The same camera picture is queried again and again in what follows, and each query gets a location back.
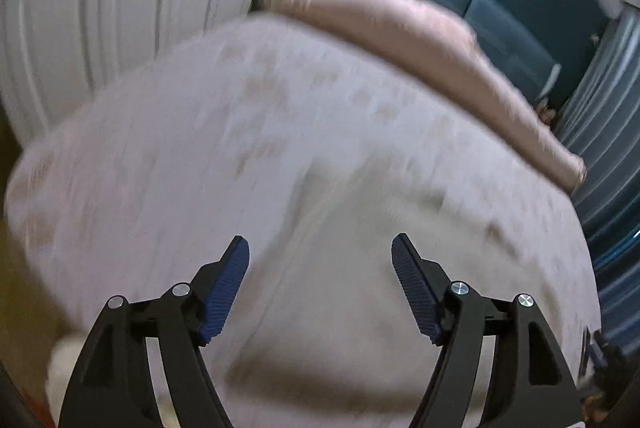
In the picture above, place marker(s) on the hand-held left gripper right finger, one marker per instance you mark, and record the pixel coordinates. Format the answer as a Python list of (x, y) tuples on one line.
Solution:
[(417, 293)]

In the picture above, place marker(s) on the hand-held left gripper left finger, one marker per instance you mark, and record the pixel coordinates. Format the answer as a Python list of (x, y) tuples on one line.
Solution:
[(222, 293)]

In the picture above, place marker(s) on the butterfly print bed blanket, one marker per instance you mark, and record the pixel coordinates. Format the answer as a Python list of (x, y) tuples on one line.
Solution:
[(280, 148)]

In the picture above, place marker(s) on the white fluffy rug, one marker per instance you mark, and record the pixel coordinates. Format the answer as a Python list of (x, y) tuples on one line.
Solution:
[(62, 373)]

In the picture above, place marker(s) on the dark object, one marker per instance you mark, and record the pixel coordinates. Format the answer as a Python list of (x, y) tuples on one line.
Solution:
[(612, 373)]

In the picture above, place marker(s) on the pink duvet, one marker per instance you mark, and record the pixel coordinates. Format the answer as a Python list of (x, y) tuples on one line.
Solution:
[(400, 38)]

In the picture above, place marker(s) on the blue grey curtain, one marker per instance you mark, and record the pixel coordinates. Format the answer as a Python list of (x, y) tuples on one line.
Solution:
[(605, 118)]

